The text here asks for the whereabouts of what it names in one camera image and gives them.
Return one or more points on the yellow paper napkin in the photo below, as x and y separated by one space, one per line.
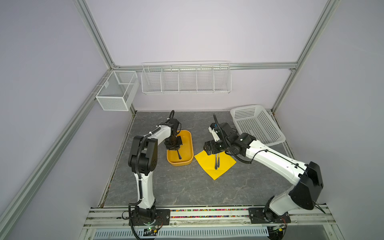
207 162

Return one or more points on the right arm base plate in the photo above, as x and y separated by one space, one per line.
262 216

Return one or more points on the white wire shelf rack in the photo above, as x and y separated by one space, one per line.
186 77

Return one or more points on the white vent grille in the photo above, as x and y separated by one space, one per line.
183 233

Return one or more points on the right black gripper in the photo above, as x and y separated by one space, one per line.
211 143

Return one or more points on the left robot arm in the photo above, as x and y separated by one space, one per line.
143 161

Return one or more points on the white perforated plastic basket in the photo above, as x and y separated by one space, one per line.
257 122

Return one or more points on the white mesh box basket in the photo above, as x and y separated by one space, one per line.
118 91

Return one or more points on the yellow plastic tray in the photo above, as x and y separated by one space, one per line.
186 151

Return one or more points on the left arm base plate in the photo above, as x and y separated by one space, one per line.
146 217

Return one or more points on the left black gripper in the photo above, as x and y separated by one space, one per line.
174 147

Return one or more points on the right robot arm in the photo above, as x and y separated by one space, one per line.
305 179

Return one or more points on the silver knife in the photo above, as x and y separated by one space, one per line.
216 161

